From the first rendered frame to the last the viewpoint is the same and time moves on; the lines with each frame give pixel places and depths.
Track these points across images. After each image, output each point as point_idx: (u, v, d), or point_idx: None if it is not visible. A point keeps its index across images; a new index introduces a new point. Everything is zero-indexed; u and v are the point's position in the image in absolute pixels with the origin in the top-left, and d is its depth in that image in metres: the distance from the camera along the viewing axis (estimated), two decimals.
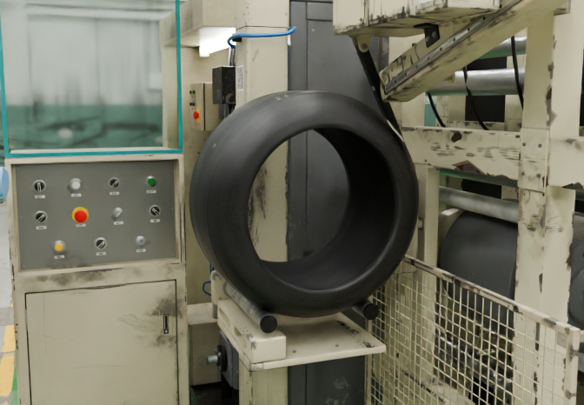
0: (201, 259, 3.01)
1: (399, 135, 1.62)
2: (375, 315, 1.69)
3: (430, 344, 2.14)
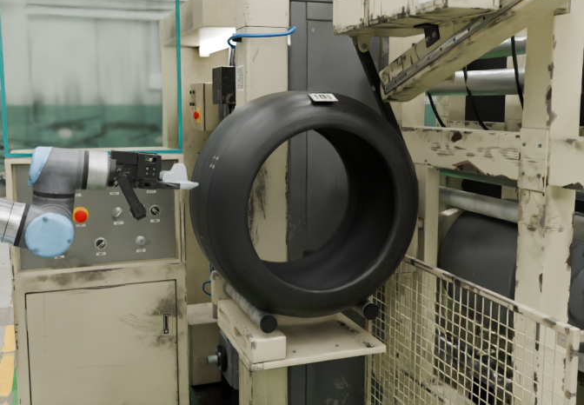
0: (201, 259, 3.01)
1: (328, 100, 1.54)
2: (374, 306, 1.68)
3: (430, 344, 2.14)
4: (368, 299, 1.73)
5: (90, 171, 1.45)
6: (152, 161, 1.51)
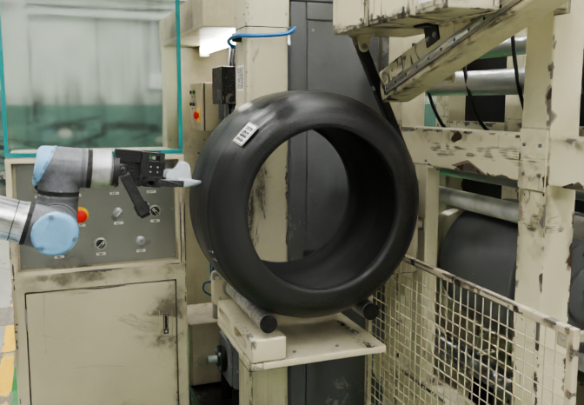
0: (201, 259, 3.01)
1: (251, 134, 1.49)
2: (366, 314, 1.68)
3: (430, 344, 2.14)
4: (355, 307, 1.72)
5: (95, 169, 1.45)
6: (155, 159, 1.51)
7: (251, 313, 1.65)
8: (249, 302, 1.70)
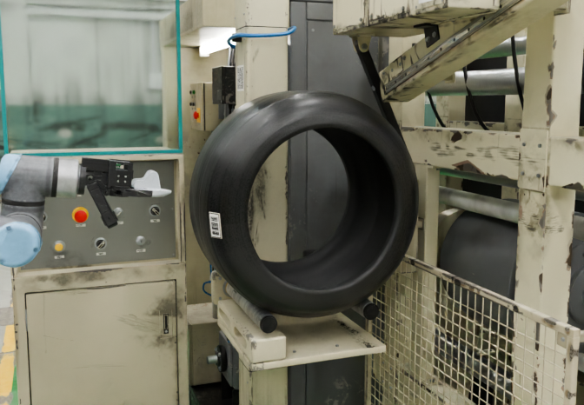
0: (201, 259, 3.01)
1: (220, 223, 1.49)
2: (373, 317, 1.68)
3: (430, 344, 2.14)
4: None
5: (60, 179, 1.43)
6: (123, 168, 1.49)
7: None
8: (247, 314, 1.70)
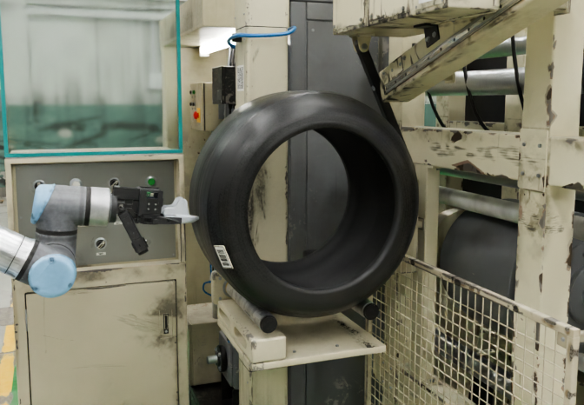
0: (201, 259, 3.01)
1: (227, 255, 1.50)
2: (374, 306, 1.68)
3: (430, 344, 2.14)
4: (368, 299, 1.73)
5: (93, 209, 1.46)
6: (154, 196, 1.52)
7: None
8: None
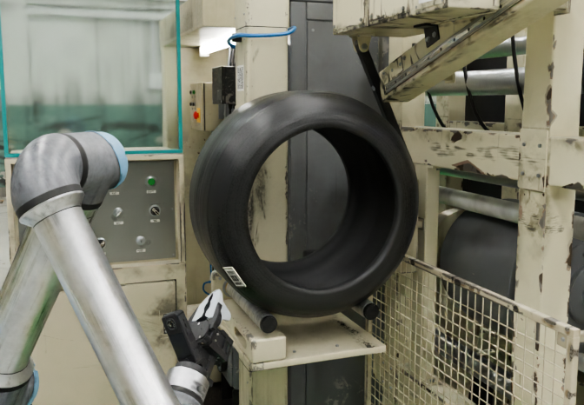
0: (201, 259, 3.01)
1: (237, 275, 1.52)
2: (372, 317, 1.68)
3: (430, 344, 2.14)
4: None
5: None
6: None
7: None
8: (246, 312, 1.70)
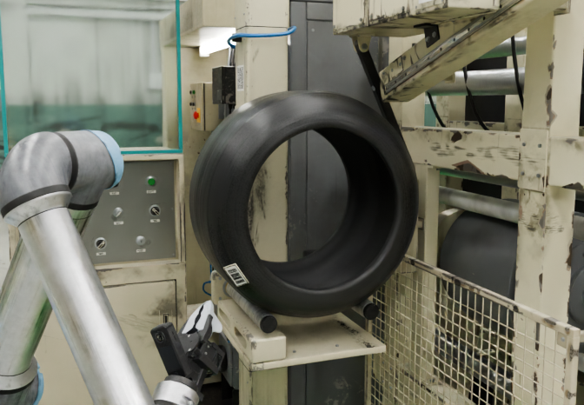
0: (201, 259, 3.01)
1: (240, 271, 1.53)
2: (372, 317, 1.68)
3: (430, 344, 2.14)
4: None
5: None
6: None
7: None
8: (246, 312, 1.70)
